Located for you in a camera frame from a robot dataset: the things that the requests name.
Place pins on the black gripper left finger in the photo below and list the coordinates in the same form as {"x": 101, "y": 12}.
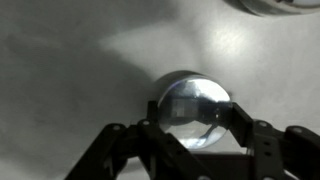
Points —
{"x": 162, "y": 155}

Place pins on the short silver bottle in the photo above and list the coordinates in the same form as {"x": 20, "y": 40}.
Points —
{"x": 276, "y": 7}

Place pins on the silver bottle lid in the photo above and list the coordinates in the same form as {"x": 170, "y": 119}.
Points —
{"x": 194, "y": 108}

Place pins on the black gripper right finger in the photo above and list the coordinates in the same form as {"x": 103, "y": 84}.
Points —
{"x": 295, "y": 150}

